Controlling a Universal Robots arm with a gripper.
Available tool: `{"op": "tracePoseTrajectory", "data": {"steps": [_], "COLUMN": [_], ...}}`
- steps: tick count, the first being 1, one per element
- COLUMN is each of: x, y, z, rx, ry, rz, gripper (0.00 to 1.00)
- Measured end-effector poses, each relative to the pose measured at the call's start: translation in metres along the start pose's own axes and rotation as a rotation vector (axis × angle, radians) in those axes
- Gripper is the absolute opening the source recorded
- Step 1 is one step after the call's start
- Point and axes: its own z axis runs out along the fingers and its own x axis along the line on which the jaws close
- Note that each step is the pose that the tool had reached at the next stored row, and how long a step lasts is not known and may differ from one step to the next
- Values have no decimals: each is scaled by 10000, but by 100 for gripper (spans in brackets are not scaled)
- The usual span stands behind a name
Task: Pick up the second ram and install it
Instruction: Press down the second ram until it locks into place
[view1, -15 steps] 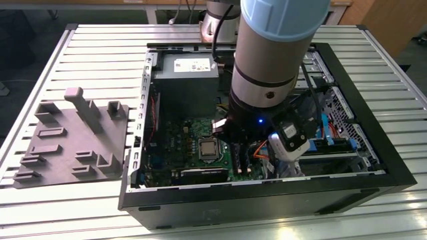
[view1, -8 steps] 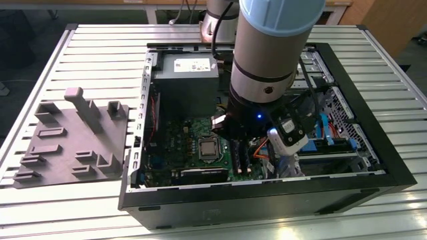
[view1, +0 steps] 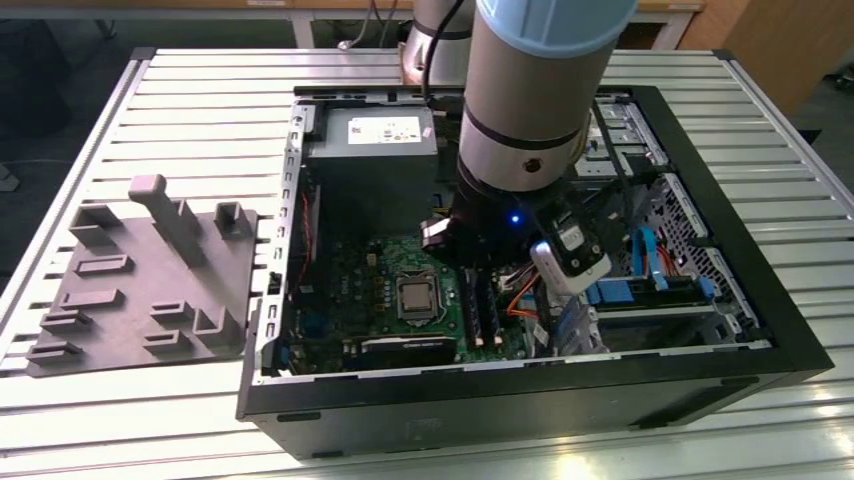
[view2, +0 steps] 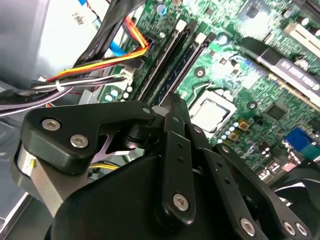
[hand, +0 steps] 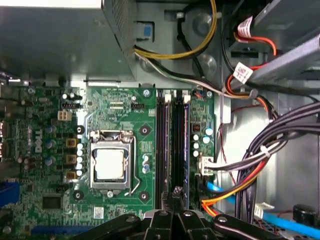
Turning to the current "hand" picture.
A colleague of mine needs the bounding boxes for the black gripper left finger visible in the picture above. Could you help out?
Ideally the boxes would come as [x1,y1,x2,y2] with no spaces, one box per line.
[71,191,176,240]

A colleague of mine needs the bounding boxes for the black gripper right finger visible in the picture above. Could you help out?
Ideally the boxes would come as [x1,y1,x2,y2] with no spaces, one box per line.
[173,185,286,240]

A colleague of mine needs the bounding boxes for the dark RAM stick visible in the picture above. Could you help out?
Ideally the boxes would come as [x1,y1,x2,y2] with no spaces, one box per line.
[181,90,190,208]
[162,90,172,198]

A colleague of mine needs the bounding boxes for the CPU socket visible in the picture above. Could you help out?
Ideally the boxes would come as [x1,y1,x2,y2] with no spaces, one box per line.
[88,128,135,199]

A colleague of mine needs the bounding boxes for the metal socket cover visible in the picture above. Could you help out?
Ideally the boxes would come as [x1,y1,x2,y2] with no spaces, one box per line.
[89,129,133,191]

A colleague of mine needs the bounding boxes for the metal locking lever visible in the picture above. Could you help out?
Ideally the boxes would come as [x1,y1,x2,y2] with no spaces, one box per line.
[123,136,141,197]

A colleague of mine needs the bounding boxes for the silver CPU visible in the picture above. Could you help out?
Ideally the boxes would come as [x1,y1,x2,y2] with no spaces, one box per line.
[94,148,126,181]

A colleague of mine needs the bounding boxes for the blue expansion slot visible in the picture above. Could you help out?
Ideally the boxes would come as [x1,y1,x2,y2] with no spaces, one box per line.
[31,225,90,235]

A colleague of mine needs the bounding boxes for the green motherboard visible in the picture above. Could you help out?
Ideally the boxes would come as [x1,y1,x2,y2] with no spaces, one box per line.
[0,86,216,240]

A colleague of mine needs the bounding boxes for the blue port connector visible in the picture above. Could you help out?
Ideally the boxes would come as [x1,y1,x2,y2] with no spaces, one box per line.
[0,179,20,208]

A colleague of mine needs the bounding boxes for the black PC case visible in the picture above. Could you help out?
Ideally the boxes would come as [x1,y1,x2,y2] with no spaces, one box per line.
[0,0,320,240]

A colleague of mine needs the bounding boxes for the grey metal drive cage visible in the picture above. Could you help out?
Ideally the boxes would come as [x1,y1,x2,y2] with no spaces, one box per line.
[222,0,320,87]

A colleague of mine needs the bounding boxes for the grey power supply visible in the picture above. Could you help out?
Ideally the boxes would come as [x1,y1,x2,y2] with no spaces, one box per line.
[0,0,139,81]

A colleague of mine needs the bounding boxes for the orange wires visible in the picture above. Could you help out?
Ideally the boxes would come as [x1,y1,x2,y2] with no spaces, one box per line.
[200,159,266,218]

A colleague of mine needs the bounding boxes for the white wire plug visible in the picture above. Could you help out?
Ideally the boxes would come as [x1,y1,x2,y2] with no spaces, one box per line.
[198,156,215,176]
[254,201,275,219]

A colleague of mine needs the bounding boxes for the thin red wire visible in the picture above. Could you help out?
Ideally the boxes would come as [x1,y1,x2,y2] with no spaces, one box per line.
[216,104,263,186]

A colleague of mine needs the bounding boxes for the blue flat data cable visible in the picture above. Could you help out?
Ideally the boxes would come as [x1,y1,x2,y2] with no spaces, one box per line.
[206,180,320,239]

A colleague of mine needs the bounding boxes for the black cable bundle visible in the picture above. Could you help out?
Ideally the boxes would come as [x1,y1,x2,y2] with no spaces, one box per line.
[234,99,320,220]

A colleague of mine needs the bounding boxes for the white cable label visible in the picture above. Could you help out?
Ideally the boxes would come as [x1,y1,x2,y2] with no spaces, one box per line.
[232,62,254,85]
[236,15,254,39]

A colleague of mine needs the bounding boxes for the yellow wire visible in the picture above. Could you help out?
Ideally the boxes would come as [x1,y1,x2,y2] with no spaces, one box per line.
[133,0,218,61]

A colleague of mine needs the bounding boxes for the red flat data cable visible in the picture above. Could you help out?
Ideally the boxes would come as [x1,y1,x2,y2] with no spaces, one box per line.
[224,34,279,120]

